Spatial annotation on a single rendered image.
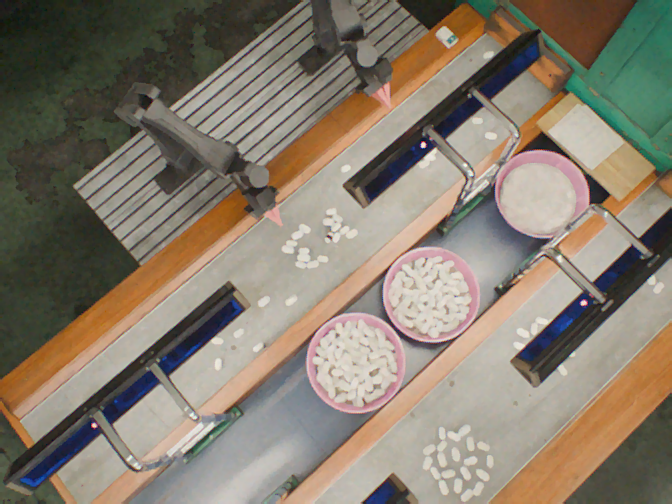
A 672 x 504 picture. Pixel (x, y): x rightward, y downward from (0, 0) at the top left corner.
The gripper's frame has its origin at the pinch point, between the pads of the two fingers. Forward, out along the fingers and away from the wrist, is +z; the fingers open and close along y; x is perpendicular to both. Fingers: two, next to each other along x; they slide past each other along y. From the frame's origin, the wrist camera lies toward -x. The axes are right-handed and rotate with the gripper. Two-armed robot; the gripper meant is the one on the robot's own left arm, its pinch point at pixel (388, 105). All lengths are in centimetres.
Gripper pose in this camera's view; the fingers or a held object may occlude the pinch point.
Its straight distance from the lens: 177.1
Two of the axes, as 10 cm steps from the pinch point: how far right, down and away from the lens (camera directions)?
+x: -4.0, -2.6, 8.8
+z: 5.3, 7.2, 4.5
